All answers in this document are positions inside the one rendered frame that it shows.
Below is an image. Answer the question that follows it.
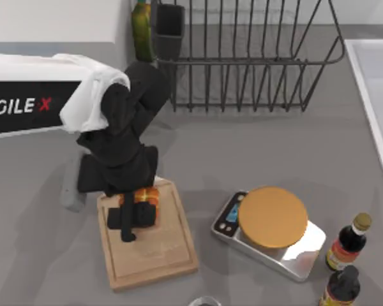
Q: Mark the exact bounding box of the orange block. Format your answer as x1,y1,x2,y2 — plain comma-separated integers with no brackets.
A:
119,187,161,226

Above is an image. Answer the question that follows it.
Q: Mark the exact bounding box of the wooden cutting board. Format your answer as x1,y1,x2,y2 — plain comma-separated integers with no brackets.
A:
96,177,200,293

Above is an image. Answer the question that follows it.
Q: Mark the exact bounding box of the silver kitchen scale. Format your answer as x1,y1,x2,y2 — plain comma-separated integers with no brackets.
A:
210,186,327,283

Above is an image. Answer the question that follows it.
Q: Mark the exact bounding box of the green bottle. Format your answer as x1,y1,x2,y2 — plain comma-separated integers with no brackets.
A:
130,1,156,63

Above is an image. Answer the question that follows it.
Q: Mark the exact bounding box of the dark grey utensil cup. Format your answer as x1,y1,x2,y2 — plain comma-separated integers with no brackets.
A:
154,3,186,62

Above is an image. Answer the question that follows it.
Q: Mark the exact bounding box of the dark bottle with gold cap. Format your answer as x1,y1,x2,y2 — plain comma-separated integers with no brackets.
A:
324,212,373,272

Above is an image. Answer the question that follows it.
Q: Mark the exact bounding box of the dark bottle with black cap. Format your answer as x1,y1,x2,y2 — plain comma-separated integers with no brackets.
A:
318,265,362,306

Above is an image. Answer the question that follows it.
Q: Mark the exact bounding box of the white sink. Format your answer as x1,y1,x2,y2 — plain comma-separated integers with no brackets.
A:
343,38,383,213

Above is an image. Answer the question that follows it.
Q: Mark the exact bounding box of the dark grey wire dish rack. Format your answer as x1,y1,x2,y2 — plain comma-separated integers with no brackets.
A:
151,0,346,113

